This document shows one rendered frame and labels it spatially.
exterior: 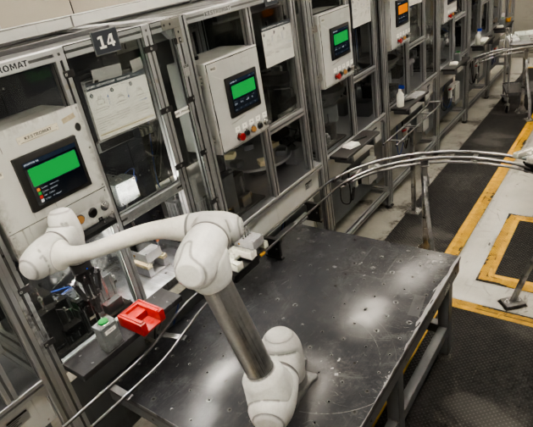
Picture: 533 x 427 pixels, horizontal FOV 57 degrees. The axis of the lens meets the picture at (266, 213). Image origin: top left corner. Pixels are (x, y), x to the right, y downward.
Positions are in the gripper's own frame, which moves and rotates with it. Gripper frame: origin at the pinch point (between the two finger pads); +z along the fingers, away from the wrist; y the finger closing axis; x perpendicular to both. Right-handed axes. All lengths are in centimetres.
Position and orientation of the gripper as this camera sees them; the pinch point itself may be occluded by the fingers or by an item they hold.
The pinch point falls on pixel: (96, 303)
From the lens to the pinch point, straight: 202.6
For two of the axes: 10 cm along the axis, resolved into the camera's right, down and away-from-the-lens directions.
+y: -5.7, 4.6, -6.8
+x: 8.0, 1.5, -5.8
